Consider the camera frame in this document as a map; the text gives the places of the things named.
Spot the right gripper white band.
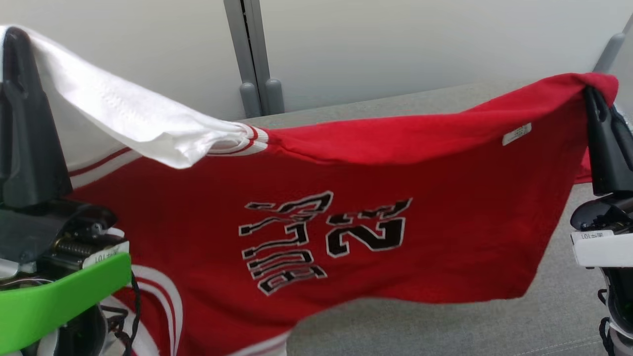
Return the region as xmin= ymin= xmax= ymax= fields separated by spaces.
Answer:
xmin=570 ymin=87 xmax=633 ymax=267

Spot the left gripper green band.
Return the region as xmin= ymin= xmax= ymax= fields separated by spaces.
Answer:
xmin=0 ymin=200 xmax=132 ymax=354

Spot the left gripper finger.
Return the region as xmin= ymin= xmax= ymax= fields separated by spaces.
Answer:
xmin=0 ymin=27 xmax=73 ymax=208

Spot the red jersey black number print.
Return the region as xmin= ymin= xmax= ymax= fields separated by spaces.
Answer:
xmin=0 ymin=25 xmax=620 ymax=356

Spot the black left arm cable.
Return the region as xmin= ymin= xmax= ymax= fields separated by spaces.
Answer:
xmin=101 ymin=272 xmax=141 ymax=356

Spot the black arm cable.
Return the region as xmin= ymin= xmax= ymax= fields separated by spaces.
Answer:
xmin=597 ymin=289 xmax=614 ymax=356
xmin=101 ymin=272 xmax=141 ymax=356

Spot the grey post with bracket foot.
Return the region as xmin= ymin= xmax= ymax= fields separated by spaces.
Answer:
xmin=592 ymin=15 xmax=633 ymax=75

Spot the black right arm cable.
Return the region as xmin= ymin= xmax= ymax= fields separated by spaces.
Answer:
xmin=597 ymin=289 xmax=614 ymax=356

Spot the grey partition post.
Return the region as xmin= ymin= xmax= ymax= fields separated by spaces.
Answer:
xmin=242 ymin=0 xmax=285 ymax=115
xmin=224 ymin=0 xmax=263 ymax=118

